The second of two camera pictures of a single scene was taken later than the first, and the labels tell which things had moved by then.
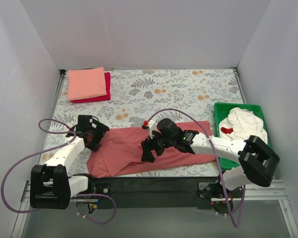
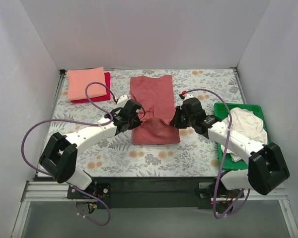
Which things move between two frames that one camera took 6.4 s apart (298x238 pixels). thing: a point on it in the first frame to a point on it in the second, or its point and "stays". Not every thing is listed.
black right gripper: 152,145 to 177,120
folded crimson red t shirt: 105,97 stays
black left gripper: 99,134 to 135,122
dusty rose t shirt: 121,152 to 155,95
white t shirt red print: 241,124 stays
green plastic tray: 221,112 stays
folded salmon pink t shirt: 86,83 stays
